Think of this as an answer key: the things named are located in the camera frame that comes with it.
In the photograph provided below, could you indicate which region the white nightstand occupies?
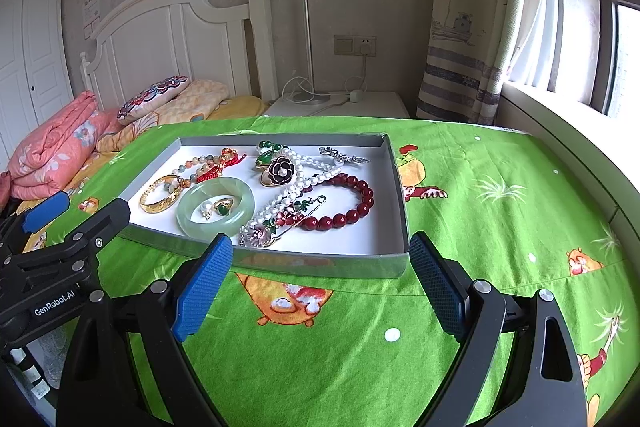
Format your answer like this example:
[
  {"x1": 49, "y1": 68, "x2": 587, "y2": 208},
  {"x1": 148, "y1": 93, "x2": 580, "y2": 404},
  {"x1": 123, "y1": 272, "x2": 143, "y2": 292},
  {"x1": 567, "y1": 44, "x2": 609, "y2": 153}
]
[{"x1": 262, "y1": 91, "x2": 411, "y2": 120}]

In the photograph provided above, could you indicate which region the wall socket panel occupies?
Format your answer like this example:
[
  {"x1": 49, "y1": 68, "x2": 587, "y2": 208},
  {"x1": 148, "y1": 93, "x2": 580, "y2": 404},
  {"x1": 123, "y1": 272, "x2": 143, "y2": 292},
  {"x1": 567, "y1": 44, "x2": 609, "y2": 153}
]
[{"x1": 334, "y1": 34, "x2": 377, "y2": 56}]

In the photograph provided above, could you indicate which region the yellow patterned pillow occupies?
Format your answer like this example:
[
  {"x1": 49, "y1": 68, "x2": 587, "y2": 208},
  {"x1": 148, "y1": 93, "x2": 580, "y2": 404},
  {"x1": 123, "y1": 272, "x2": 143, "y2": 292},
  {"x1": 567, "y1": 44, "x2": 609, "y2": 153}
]
[{"x1": 97, "y1": 79, "x2": 231, "y2": 152}]

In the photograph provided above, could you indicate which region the silver brooch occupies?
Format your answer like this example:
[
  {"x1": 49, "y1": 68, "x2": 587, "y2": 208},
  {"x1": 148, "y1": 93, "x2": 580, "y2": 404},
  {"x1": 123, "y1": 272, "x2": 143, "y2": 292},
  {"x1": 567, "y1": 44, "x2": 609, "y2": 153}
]
[{"x1": 319, "y1": 147, "x2": 372, "y2": 166}]

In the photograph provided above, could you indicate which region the embroidered floral pillow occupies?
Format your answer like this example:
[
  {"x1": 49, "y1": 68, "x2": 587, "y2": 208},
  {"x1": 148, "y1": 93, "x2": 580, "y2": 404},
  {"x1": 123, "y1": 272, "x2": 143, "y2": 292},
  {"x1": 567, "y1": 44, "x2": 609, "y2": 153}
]
[{"x1": 117, "y1": 76, "x2": 192, "y2": 125}]

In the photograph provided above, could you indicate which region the white wooden headboard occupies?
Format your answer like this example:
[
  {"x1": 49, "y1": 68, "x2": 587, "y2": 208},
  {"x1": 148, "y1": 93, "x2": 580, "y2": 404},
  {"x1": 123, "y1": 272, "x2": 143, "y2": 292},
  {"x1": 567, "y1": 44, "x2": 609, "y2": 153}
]
[{"x1": 80, "y1": 0, "x2": 278, "y2": 108}]

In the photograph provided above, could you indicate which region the shallow grey cardboard box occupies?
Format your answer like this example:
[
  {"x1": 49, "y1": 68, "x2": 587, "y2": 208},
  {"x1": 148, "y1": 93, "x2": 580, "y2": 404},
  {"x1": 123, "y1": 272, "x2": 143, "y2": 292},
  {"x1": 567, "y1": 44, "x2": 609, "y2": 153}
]
[{"x1": 117, "y1": 133, "x2": 412, "y2": 280}]

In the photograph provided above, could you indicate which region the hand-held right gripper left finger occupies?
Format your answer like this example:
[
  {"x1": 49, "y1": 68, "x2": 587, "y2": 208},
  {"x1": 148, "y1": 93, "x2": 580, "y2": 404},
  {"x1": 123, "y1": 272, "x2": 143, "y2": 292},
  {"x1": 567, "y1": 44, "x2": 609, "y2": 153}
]
[{"x1": 55, "y1": 232, "x2": 235, "y2": 427}]

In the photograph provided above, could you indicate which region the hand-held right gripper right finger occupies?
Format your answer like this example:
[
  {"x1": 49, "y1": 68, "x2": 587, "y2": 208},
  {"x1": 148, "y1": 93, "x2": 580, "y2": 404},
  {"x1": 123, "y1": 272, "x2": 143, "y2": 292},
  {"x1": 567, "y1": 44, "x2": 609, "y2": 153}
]
[{"x1": 409, "y1": 231, "x2": 587, "y2": 427}]

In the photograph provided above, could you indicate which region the gold bangle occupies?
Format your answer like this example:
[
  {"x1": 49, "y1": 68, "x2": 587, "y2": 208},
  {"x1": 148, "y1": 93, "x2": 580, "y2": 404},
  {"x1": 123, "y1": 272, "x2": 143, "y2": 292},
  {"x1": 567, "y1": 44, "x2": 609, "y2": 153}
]
[{"x1": 139, "y1": 174, "x2": 187, "y2": 214}]

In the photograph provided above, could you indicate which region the black flower brooch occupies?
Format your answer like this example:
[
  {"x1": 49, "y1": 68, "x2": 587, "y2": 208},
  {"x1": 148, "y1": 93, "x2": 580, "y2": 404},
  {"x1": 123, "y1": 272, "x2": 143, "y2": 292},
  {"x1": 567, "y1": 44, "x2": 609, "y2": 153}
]
[{"x1": 260, "y1": 155, "x2": 301, "y2": 188}]

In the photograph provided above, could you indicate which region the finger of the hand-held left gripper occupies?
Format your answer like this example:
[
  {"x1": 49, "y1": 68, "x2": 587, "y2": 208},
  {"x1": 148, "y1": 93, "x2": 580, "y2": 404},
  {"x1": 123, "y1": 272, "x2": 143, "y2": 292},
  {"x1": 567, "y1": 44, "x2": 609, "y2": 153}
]
[
  {"x1": 10, "y1": 191, "x2": 71, "y2": 254},
  {"x1": 20, "y1": 198, "x2": 132, "y2": 269}
]

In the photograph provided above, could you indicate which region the green stone pendant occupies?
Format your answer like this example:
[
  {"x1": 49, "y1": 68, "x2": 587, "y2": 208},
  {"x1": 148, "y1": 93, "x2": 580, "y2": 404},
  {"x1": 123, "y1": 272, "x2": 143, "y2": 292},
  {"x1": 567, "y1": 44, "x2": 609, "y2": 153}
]
[{"x1": 255, "y1": 140, "x2": 292, "y2": 171}]

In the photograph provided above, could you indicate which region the pale green jade bangle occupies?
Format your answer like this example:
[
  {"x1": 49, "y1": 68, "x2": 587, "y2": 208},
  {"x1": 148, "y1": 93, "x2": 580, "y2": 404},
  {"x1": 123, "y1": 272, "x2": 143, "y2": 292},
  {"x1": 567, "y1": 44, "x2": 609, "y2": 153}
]
[{"x1": 176, "y1": 178, "x2": 257, "y2": 239}]

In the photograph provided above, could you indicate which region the pink floral quilt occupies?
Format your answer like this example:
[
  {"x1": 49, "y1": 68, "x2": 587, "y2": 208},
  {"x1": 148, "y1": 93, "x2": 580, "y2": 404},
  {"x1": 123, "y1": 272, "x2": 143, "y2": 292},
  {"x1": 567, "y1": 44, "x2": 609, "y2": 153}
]
[{"x1": 7, "y1": 90, "x2": 121, "y2": 200}]

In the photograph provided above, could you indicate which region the window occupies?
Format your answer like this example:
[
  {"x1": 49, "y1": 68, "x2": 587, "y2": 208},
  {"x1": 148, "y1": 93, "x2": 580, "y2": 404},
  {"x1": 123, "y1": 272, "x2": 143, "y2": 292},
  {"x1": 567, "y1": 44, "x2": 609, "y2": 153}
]
[{"x1": 500, "y1": 0, "x2": 640, "y2": 142}]

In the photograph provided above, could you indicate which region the dark red bead bracelet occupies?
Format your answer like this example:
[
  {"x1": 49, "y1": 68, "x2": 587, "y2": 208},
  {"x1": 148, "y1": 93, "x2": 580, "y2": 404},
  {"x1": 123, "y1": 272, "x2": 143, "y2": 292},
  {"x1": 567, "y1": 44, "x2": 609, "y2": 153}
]
[{"x1": 282, "y1": 173, "x2": 375, "y2": 231}]

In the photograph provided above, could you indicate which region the paper note on wall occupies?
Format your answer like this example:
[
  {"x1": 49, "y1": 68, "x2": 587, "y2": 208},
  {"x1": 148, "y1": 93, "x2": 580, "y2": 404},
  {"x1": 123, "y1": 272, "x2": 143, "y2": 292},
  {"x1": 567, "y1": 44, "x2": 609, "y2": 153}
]
[{"x1": 82, "y1": 0, "x2": 101, "y2": 40}]

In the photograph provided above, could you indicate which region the white wardrobe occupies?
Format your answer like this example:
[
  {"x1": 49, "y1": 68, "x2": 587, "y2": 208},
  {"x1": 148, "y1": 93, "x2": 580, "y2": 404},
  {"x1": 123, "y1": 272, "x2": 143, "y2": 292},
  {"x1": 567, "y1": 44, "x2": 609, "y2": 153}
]
[{"x1": 0, "y1": 0, "x2": 76, "y2": 168}]

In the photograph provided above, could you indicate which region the green cartoon printed sheet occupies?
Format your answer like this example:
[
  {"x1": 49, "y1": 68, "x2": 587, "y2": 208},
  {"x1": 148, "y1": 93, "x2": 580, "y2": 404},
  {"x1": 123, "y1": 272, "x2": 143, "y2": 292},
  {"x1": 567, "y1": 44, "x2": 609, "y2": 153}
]
[{"x1": 50, "y1": 114, "x2": 640, "y2": 427}]

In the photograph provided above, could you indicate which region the boat printed striped curtain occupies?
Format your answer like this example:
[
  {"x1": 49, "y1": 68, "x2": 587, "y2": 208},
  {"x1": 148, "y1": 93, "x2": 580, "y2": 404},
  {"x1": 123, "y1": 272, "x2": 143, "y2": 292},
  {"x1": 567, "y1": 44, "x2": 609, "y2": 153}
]
[{"x1": 416, "y1": 0, "x2": 556, "y2": 125}]

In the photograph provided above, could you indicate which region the white pearl necklace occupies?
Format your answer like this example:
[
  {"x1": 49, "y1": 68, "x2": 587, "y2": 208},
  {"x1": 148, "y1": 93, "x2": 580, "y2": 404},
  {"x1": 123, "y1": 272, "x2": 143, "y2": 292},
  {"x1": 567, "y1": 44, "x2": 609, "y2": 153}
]
[{"x1": 240, "y1": 150, "x2": 347, "y2": 248}]

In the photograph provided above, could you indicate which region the multicolour bead bracelet red tassel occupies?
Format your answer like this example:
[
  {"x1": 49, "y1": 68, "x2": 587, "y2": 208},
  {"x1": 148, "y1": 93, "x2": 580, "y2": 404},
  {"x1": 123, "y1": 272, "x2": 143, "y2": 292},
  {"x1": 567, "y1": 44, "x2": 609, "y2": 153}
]
[{"x1": 172, "y1": 147, "x2": 250, "y2": 188}]

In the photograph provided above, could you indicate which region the white charging cable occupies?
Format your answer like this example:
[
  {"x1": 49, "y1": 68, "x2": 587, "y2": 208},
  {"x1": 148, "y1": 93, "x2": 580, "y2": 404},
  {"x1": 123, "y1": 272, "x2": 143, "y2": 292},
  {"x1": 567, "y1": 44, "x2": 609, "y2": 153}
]
[{"x1": 281, "y1": 54, "x2": 372, "y2": 104}]

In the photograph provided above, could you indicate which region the silver pole lamp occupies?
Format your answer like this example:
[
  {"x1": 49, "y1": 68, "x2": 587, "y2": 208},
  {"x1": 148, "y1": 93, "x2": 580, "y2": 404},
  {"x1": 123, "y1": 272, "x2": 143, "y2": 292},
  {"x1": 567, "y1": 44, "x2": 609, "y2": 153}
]
[{"x1": 281, "y1": 0, "x2": 335, "y2": 105}]

